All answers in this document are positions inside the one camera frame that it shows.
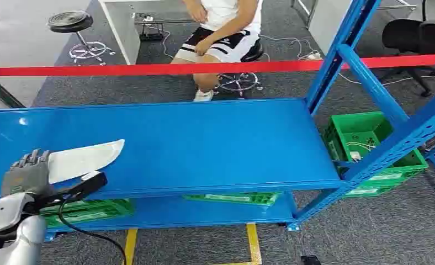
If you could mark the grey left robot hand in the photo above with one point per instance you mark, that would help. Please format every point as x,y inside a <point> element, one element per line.
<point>25,175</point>

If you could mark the white soft parcel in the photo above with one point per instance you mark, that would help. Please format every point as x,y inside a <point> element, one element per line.
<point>82,159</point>

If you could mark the green plastic crate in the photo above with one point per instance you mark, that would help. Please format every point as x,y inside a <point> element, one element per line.
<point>367,191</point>
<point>93,210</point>
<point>239,198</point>
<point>360,126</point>

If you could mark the black round stool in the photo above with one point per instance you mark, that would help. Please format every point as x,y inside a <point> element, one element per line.
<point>71,21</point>
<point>253,53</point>

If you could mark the blue metal shelf rack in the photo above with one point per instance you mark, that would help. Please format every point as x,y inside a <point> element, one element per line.
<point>188,142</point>

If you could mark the red barrier tape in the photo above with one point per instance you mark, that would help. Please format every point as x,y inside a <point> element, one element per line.
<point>166,68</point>

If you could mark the white desk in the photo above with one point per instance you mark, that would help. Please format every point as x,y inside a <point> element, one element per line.
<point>120,25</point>

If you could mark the black box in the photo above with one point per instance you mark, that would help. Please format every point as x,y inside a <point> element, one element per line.
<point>151,33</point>

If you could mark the black power strip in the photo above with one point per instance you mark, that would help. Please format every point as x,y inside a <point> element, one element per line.
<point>144,17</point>

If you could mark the yellow floor tape marker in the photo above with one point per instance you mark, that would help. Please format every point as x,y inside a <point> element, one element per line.
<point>253,245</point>

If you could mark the person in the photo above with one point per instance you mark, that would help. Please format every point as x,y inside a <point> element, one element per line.
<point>225,40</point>

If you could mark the white power adapter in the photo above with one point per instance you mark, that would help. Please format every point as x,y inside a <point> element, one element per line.
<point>314,56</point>

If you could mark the white cabinet panel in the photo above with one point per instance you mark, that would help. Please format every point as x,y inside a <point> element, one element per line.
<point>327,22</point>

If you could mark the black office chair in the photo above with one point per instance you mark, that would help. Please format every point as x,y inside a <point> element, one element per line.
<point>407,36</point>

